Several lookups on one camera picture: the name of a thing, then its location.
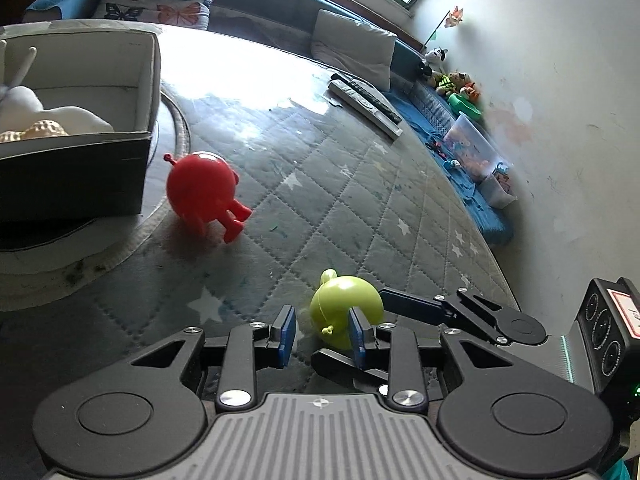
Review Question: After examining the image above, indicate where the white remote control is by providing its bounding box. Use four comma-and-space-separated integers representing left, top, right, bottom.
327, 80, 403, 140

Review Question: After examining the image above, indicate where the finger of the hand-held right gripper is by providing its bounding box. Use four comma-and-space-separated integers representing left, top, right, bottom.
378, 286, 506, 343
311, 350, 391, 393

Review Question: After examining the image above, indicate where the pinwheel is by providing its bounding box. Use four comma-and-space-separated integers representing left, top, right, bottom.
425, 6, 466, 46

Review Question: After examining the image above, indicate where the green round toy figure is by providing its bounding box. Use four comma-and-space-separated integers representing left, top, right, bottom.
309, 269, 385, 350

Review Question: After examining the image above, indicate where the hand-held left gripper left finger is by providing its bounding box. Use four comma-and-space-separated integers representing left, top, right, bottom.
129, 305, 297, 413

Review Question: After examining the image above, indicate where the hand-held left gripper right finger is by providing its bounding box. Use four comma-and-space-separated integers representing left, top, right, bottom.
349, 306, 571, 413

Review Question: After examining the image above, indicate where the white round turntable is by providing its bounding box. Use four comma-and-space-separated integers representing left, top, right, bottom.
0, 82, 190, 301

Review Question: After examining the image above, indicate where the black remote control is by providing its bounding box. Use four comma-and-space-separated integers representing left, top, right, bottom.
330, 73, 403, 125

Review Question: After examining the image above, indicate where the red round toy figure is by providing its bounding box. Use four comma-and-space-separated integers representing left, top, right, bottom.
162, 151, 253, 244

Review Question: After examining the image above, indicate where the small clear plastic container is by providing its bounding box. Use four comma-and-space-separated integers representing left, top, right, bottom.
480, 167, 518, 210

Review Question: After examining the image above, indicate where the black and white plush toy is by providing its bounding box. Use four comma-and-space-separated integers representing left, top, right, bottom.
419, 47, 449, 78

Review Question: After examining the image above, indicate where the blue green sofa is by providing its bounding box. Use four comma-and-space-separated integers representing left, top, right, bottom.
22, 0, 516, 246

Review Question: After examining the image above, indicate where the clear plastic storage box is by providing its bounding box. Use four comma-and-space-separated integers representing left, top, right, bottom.
442, 112, 513, 183

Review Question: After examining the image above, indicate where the yellow green plush toy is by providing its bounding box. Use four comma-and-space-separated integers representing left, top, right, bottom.
435, 71, 473, 96

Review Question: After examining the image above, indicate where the green plastic bowl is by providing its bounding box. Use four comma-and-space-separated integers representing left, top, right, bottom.
447, 92, 485, 121

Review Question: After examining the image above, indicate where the grey pillow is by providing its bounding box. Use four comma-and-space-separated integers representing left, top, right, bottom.
311, 9, 398, 92

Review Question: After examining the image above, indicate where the black and white cardboard box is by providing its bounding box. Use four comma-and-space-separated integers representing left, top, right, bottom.
0, 19, 162, 223

